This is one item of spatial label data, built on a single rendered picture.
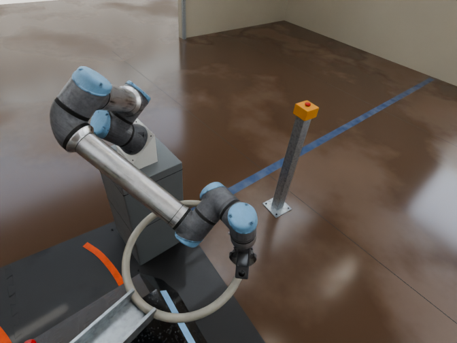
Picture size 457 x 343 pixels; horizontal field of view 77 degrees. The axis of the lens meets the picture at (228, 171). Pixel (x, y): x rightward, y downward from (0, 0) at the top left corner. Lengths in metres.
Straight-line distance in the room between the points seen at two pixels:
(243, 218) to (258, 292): 1.44
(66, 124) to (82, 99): 0.10
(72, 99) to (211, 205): 0.55
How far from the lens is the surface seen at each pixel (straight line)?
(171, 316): 1.13
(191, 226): 0.98
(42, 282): 2.52
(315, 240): 2.67
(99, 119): 1.66
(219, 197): 0.95
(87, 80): 1.04
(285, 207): 2.80
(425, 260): 3.04
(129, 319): 1.17
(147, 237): 2.15
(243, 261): 1.07
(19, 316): 2.47
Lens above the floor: 2.06
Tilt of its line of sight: 42 degrees down
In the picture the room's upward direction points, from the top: 6 degrees clockwise
